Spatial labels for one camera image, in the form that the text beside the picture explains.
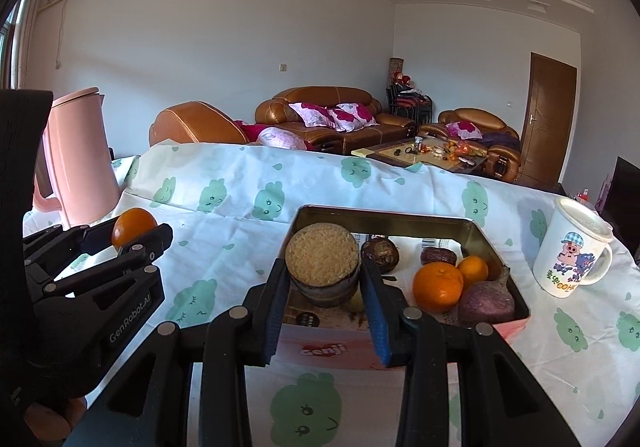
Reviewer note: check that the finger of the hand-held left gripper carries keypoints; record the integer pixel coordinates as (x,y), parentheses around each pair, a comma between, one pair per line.
(150,239)
(60,239)

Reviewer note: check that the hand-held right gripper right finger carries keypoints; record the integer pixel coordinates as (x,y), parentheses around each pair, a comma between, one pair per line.
(380,327)

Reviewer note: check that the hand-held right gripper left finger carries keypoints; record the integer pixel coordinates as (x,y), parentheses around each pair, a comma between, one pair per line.
(272,322)

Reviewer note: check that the small orange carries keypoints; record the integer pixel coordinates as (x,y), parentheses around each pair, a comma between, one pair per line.
(135,224)
(474,269)

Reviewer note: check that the pink metal tin box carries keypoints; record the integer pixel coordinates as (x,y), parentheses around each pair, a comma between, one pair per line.
(325,349)

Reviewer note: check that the large orange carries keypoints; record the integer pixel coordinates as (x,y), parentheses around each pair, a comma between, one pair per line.
(437,287)

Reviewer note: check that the dark water chestnut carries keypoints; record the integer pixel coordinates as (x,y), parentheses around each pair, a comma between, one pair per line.
(380,254)

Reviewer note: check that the brown bowl of rice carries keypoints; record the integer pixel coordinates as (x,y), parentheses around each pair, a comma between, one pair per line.
(322,252)

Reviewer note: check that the small brown date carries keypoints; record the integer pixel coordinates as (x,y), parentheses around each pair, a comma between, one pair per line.
(438,257)

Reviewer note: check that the purple round radish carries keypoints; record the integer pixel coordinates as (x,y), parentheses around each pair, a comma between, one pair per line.
(485,304)

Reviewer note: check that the person's left hand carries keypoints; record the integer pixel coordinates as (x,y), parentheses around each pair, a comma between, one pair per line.
(50,414)

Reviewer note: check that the pink electric kettle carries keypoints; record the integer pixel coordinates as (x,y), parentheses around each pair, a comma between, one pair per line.
(80,152)

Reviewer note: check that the green cloud printed tablecloth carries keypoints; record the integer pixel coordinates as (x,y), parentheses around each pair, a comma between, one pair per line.
(225,177)

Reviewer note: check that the red blanket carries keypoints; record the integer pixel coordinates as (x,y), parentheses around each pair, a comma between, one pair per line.
(250,129)

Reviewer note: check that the pale pink pillow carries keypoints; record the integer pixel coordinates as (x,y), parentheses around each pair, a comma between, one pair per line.
(280,138)

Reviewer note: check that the wooden coffee table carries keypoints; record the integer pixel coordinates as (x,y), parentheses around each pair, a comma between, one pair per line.
(390,152)

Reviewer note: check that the pile of small oranges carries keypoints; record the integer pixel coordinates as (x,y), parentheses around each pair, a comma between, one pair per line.
(460,148)

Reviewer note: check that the white floral pillow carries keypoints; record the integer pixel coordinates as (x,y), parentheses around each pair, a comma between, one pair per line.
(312,114)
(352,116)

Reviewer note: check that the white cartoon mug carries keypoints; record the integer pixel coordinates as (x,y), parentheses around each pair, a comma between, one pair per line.
(560,227)

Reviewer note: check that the pink floral pillow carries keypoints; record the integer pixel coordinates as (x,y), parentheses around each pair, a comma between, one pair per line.
(462,129)

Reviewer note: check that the brown leather three-seat sofa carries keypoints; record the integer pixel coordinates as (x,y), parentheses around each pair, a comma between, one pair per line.
(310,94)

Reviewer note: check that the purple blanket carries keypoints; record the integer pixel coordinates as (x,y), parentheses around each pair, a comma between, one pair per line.
(500,139)

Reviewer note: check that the stacked black chairs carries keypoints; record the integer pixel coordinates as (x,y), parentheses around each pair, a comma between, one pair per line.
(407,102)

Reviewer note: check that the window curtain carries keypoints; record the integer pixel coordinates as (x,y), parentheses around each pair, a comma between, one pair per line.
(37,12)

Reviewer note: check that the brown leather armchair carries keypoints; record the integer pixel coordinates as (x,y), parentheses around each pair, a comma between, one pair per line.
(470,116)

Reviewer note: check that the tall patterned vase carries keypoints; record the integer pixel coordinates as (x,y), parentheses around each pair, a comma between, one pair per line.
(396,69)

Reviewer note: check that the brown wooden door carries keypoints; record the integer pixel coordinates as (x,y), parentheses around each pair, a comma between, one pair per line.
(547,127)

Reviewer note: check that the black television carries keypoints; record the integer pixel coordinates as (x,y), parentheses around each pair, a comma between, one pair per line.
(622,197)

